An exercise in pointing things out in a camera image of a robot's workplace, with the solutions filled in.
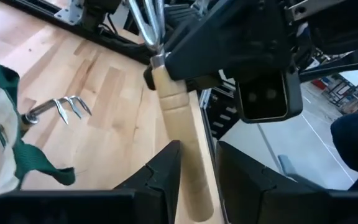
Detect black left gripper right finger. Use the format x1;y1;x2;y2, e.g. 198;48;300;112
215;141;329;224

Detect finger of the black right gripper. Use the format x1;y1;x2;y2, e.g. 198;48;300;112
142;64;223;93
165;0;248;82

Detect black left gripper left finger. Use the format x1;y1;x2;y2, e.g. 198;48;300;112
113;139;183;224

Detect wooden handled steel garden tool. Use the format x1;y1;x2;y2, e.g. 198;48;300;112
126;0;214;223

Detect background storage racks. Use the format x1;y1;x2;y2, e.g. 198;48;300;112
311;70;358;114

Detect person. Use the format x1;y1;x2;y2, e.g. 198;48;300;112
330;110;358;191

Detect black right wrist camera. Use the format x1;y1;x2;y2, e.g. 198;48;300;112
234;68;304;124

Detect silver corner bracket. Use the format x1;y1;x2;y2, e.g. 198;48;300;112
53;0;84;26

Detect black table frame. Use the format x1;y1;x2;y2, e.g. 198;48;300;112
0;0;241;224

